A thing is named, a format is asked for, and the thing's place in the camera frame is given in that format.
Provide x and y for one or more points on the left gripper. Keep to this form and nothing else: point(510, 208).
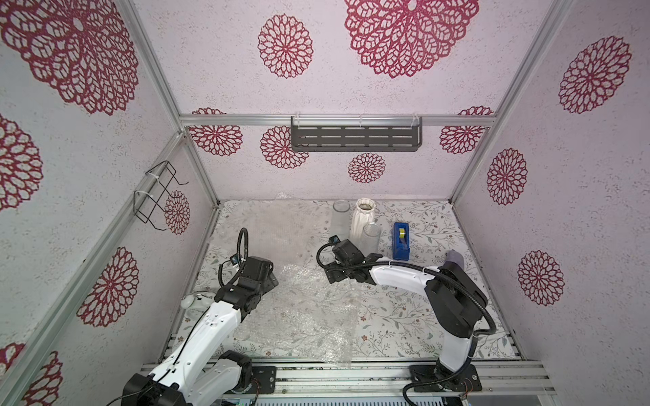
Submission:
point(272, 282)

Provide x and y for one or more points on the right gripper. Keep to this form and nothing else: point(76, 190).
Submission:
point(334, 272)

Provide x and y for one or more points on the clear bubble wrap sheet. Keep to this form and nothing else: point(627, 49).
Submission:
point(304, 316)

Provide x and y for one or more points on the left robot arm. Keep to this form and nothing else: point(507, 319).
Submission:
point(180, 379)

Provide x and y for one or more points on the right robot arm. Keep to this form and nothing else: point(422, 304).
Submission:
point(459, 305)

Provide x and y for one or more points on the blue tape dispenser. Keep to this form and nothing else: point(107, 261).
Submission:
point(401, 242)

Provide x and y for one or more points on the white alarm clock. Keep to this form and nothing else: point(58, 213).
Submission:
point(195, 304)

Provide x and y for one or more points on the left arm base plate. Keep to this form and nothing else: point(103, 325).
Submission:
point(255, 380)

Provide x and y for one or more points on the black wire wall rack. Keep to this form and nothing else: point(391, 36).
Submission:
point(145, 202)

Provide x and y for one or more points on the grey slotted wall shelf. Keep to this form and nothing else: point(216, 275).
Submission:
point(354, 138)

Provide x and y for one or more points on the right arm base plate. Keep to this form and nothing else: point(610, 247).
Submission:
point(436, 378)

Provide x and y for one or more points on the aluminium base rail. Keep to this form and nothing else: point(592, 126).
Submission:
point(386, 378)

